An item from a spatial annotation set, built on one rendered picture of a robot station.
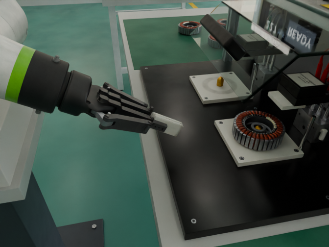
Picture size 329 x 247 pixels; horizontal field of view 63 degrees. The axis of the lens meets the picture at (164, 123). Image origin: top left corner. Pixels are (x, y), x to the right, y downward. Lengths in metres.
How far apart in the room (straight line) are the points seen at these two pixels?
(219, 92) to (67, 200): 1.05
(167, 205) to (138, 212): 0.90
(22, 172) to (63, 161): 1.11
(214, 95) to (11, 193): 0.55
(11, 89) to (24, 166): 0.26
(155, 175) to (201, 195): 0.11
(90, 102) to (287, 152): 0.42
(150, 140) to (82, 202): 0.92
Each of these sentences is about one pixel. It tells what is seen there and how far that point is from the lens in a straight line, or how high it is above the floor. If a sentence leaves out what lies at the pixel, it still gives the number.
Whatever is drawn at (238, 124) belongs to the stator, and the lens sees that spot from 0.62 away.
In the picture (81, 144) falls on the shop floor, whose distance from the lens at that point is 1.85.
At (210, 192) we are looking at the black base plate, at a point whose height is 0.77.
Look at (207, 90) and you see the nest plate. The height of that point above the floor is 0.78.
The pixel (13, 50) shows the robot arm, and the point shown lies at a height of 1.03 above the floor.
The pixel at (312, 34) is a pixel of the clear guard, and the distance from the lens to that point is 0.41.
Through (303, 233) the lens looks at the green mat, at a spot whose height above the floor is 0.75.
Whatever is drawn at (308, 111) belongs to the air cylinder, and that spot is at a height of 0.82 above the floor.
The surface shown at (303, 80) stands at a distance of 0.62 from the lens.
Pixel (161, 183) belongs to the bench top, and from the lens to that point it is 0.57.
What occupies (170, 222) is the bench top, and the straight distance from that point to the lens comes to 0.52.
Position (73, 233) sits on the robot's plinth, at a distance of 1.42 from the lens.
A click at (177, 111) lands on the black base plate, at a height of 0.77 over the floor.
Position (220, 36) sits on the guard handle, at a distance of 0.39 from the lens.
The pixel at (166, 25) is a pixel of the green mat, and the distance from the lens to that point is 1.45.
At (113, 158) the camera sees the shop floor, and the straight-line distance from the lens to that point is 1.71.
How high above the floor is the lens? 1.18
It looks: 37 degrees down
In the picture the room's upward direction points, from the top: straight up
